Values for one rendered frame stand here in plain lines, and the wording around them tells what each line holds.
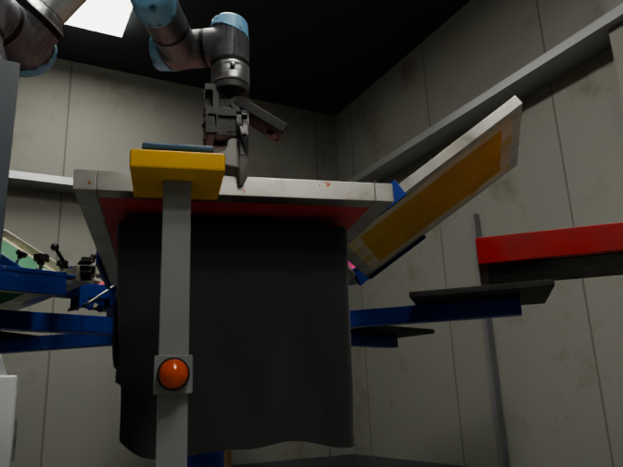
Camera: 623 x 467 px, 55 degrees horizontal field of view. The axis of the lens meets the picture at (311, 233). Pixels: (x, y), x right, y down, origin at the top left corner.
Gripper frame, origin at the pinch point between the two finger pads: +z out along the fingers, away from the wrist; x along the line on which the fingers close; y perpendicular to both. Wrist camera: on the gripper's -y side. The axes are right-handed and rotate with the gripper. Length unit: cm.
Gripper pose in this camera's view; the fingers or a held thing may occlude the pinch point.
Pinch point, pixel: (243, 183)
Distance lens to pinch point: 112.3
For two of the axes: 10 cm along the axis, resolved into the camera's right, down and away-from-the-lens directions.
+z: 0.5, 9.6, -2.9
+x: 2.3, -2.9, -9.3
